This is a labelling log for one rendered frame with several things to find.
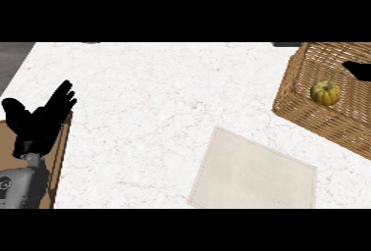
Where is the yellow green squash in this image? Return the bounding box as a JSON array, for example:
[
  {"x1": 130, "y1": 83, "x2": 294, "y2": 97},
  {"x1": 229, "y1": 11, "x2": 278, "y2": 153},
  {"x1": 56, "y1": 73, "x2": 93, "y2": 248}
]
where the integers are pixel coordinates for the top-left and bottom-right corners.
[{"x1": 309, "y1": 79, "x2": 342, "y2": 107}]

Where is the brown wicker basket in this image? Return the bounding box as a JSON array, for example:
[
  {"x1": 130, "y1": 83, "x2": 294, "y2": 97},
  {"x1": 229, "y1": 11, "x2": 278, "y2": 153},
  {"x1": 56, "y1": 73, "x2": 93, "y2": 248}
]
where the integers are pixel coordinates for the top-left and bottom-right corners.
[{"x1": 271, "y1": 41, "x2": 371, "y2": 161}]

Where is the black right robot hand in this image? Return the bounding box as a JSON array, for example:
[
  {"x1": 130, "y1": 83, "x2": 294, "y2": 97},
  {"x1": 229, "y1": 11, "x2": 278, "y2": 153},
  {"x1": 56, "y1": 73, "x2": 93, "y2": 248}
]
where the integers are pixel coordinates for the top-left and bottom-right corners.
[{"x1": 342, "y1": 61, "x2": 371, "y2": 82}]

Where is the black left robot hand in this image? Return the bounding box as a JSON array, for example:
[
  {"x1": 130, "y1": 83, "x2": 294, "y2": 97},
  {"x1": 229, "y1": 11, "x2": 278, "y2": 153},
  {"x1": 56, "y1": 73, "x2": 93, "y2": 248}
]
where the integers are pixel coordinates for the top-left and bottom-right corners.
[{"x1": 0, "y1": 79, "x2": 79, "y2": 160}]

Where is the beige placemat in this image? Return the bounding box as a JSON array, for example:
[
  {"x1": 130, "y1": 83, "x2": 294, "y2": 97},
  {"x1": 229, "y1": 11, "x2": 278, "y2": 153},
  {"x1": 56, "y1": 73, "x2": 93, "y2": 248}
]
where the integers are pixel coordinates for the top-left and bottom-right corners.
[{"x1": 186, "y1": 125, "x2": 319, "y2": 210}]

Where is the brown wooden cabinet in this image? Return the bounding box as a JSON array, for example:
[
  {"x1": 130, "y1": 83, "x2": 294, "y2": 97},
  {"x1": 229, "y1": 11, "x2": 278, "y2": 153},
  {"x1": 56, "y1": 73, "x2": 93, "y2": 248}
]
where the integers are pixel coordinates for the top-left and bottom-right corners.
[{"x1": 0, "y1": 111, "x2": 74, "y2": 210}]

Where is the dark grey appliance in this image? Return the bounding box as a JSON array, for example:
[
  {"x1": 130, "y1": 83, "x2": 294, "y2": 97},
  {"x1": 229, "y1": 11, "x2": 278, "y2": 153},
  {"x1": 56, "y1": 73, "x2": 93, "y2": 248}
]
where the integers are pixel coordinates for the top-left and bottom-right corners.
[{"x1": 271, "y1": 41, "x2": 305, "y2": 48}]

